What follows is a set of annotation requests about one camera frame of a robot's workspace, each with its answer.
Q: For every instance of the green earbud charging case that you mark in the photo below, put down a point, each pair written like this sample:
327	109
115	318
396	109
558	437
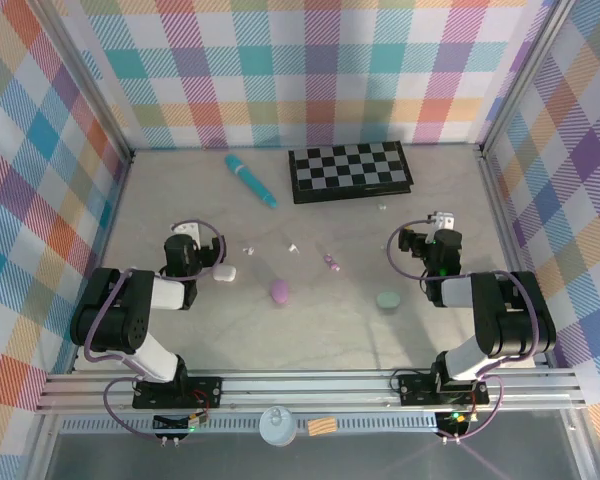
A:
388	300

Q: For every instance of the purple earbud charging case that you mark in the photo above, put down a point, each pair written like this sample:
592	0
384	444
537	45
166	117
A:
279	291

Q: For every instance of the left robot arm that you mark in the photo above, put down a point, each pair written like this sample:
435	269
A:
167	292

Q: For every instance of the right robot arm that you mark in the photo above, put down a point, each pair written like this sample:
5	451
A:
457	292

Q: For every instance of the teal pen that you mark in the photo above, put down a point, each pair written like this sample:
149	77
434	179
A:
250	180

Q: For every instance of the black folding chessboard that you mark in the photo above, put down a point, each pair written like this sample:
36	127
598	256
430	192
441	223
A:
350	170

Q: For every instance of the small controller circuit board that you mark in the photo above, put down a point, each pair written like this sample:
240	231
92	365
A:
172	422
455	420

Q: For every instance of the white round cap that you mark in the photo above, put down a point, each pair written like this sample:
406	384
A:
277	430

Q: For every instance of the small wooden tag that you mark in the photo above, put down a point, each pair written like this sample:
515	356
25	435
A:
322	425

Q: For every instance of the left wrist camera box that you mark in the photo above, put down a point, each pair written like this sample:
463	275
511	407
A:
186	231

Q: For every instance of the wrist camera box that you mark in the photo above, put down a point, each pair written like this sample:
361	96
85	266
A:
442	220
186	231

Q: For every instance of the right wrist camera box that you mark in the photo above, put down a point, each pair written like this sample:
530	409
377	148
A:
442	220

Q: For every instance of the aluminium side rail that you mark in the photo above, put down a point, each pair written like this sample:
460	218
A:
507	225
105	240

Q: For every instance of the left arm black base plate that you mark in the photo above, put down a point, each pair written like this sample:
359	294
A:
215	382

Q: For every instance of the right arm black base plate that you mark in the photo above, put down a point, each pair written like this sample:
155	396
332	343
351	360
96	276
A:
415	387

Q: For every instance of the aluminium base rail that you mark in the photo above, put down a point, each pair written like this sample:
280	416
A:
305	387

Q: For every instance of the aluminium frame post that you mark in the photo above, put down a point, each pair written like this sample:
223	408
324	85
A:
524	75
87	80

